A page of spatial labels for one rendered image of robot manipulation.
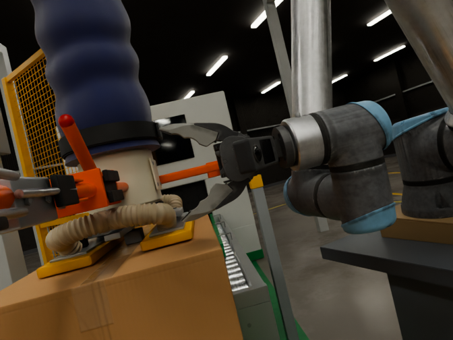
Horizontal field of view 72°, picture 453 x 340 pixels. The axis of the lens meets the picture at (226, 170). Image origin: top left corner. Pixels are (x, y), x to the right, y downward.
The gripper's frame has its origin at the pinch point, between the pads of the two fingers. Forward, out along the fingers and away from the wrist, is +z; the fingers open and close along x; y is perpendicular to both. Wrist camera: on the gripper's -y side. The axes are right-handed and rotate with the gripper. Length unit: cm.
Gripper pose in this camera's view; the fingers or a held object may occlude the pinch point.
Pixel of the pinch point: (168, 175)
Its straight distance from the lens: 49.2
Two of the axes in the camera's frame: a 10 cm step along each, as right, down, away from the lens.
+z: -9.6, 2.5, -1.0
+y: -0.9, 0.3, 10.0
